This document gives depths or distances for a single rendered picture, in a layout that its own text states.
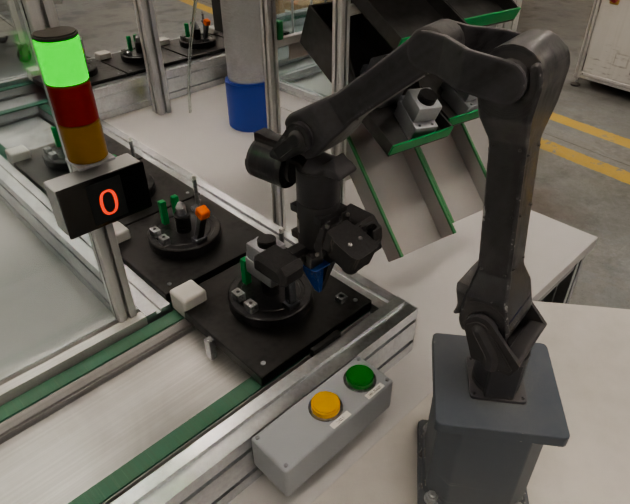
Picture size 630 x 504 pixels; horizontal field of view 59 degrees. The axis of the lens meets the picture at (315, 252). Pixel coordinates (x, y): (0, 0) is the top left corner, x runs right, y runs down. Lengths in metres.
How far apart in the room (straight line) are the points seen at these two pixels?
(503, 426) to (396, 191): 0.51
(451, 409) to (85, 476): 0.48
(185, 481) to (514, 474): 0.40
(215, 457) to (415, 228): 0.54
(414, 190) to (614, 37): 3.99
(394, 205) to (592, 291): 1.79
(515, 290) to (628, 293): 2.17
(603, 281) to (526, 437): 2.15
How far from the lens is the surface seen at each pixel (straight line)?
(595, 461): 0.95
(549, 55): 0.51
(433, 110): 0.91
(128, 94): 2.02
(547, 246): 1.34
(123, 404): 0.90
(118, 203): 0.80
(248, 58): 1.71
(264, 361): 0.83
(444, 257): 1.23
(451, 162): 1.16
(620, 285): 2.81
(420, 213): 1.05
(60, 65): 0.72
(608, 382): 1.07
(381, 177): 1.03
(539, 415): 0.70
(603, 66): 5.01
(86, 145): 0.75
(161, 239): 1.05
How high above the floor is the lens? 1.58
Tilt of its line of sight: 36 degrees down
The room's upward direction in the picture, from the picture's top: straight up
